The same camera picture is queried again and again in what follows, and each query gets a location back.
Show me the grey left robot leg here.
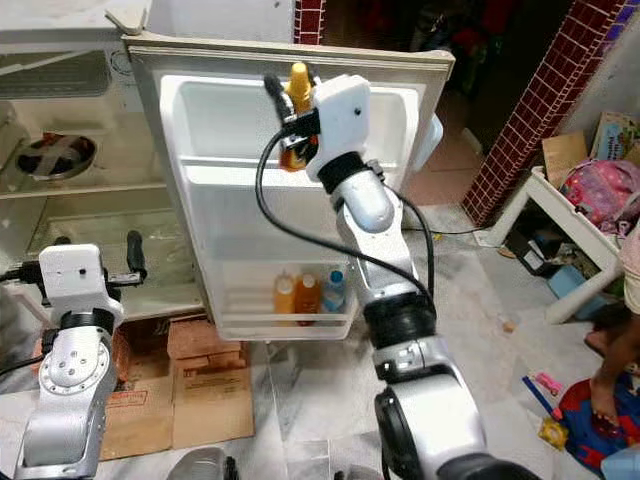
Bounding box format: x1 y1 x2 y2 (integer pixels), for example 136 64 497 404
178 447 239 480

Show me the clear crisper drawer cover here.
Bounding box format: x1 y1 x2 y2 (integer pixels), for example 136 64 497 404
10 205 191 271

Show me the brown cardboard box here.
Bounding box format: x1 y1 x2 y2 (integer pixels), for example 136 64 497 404
540 132 591 189

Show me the beige fridge cabinet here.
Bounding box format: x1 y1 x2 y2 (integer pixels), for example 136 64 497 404
0 25 211 326

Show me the round steel bowl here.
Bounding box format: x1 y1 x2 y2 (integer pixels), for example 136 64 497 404
15 133 99 183

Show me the small yellow toy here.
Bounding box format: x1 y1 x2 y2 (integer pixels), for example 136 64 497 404
540 418 569 451

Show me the black bag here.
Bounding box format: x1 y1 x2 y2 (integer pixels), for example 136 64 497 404
505 210 576 276

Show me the child's bare leg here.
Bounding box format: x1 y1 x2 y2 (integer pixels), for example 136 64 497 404
585 220 640 421

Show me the blue and red cloth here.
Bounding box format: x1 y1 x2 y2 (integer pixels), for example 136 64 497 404
555 375 640 471

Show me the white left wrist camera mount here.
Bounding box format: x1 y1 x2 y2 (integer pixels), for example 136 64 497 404
40 243 109 313

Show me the small pink toy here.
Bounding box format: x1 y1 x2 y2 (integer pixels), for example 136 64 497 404
532 372 563 393

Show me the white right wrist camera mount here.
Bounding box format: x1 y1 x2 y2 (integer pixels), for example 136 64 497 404
305 75 374 183

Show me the colourful printed box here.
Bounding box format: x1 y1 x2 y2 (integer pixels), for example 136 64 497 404
592 110 640 161

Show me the white plastic shelf unit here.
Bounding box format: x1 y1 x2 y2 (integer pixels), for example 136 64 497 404
485 165 636 323

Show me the honey bottle with yellow cap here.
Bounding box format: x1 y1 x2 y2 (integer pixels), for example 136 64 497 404
278 60 317 173

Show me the thin blue stick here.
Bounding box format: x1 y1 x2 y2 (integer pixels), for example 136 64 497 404
522 375 556 416

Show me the brown cardboard sheet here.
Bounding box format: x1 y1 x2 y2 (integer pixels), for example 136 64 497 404
102 345 176 461
172 355 254 451

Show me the orange juice bottle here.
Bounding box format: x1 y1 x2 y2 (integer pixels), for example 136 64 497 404
273 273 298 326

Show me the pink patterned bag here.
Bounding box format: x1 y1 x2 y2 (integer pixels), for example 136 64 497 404
560 158 640 233

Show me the amber drink bottle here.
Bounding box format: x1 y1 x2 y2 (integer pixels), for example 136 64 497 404
296 270 321 326

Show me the glass fridge shelf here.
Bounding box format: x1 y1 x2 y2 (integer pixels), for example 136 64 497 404
0 180 161 203

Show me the blue label water bottle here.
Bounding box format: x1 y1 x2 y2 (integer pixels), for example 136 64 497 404
320 268 348 314

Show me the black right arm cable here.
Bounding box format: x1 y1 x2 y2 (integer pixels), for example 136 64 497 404
253 125 441 313

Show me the blue plastic bin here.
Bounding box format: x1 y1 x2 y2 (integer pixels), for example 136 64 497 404
545 262 596 301

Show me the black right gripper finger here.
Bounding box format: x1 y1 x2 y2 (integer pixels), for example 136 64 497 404
264 74 297 132

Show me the beige fridge door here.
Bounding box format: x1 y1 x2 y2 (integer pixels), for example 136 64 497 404
125 35 456 344

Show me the grey freezer compartment flap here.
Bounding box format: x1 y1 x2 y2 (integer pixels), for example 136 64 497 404
0 50 103 101

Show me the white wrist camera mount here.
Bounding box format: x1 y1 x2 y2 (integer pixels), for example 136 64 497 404
305 75 374 183
40 243 109 313

